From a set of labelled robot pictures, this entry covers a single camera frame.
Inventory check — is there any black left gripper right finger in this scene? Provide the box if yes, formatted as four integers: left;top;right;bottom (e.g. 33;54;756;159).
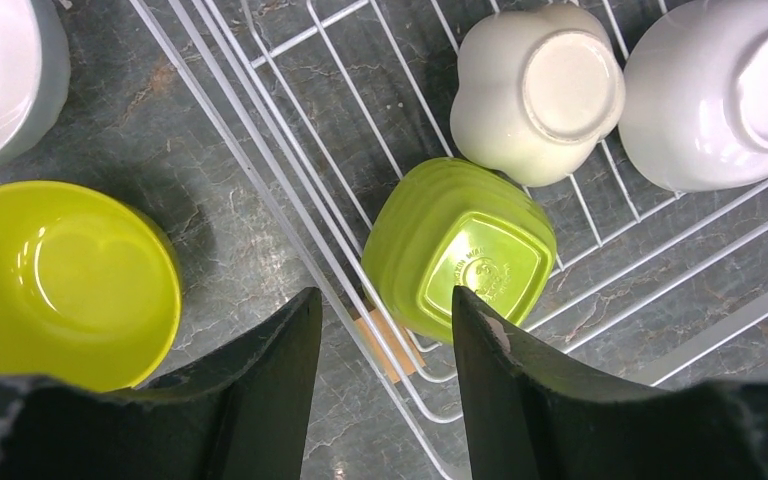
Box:
452;286;768;479

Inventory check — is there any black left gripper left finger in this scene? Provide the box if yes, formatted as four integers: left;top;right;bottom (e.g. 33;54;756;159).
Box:
0;287;323;479

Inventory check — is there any yellow green round bowl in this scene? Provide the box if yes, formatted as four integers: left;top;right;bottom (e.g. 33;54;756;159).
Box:
0;180;183;392

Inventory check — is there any large white ribbed bowl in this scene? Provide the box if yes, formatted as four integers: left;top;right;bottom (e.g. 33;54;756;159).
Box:
0;1;71;164

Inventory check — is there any small wooden block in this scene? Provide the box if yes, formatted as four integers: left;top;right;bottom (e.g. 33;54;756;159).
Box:
349;307;426;384

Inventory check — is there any green square plastic bowl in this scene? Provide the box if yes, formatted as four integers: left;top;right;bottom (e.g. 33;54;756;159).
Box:
361;157;557;343

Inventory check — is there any cream lobed small bowl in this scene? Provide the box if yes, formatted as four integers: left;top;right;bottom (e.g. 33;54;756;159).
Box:
450;3;626;187

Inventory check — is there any white round bowl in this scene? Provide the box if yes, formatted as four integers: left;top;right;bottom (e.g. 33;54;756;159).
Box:
618;1;768;193

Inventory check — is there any white wire dish rack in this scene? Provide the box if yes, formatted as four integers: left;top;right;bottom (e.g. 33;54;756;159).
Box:
134;1;768;479

